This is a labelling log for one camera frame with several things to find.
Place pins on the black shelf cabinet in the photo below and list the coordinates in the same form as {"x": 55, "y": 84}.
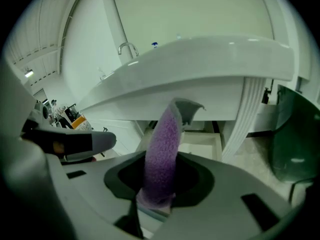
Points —
{"x": 70, "y": 112}

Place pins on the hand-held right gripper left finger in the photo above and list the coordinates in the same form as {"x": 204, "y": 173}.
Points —
{"x": 95, "y": 196}

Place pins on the ceiling light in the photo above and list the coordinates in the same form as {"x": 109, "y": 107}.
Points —
{"x": 29, "y": 73}

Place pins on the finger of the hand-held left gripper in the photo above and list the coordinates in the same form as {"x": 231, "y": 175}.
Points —
{"x": 102, "y": 140}

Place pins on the grey dome camera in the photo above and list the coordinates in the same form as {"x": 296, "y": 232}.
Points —
{"x": 41, "y": 114}

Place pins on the white drawer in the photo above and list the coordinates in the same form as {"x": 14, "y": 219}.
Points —
{"x": 200, "y": 144}

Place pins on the black tub faucet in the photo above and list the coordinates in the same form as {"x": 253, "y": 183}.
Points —
{"x": 267, "y": 96}

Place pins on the chrome faucet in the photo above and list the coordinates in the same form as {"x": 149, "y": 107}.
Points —
{"x": 125, "y": 43}

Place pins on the white vanity cabinet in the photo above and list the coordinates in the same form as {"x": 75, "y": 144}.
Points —
{"x": 200, "y": 64}

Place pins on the purple cloth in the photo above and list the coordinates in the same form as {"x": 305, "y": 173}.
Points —
{"x": 162, "y": 154}

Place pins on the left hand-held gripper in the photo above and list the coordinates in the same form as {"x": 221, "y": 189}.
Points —
{"x": 15, "y": 101}

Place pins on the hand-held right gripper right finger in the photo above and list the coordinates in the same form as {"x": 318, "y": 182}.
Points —
{"x": 225, "y": 196}

